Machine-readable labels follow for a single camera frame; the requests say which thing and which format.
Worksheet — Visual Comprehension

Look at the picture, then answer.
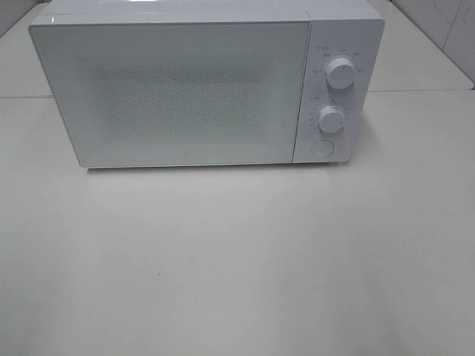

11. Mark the round door release button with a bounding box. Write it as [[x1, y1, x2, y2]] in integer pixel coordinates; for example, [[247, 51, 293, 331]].
[[311, 140, 335, 160]]

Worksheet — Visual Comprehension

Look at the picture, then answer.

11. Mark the white microwave knob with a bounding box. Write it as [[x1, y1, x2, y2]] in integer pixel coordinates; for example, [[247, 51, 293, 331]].
[[318, 105, 345, 134], [324, 55, 357, 90]]

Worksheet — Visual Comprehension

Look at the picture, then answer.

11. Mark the white microwave door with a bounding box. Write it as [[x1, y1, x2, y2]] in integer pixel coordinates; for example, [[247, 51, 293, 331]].
[[30, 22, 310, 168]]

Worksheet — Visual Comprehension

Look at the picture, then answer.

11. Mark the white microwave oven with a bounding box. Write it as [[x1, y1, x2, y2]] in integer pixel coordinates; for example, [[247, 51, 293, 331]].
[[28, 1, 385, 164]]

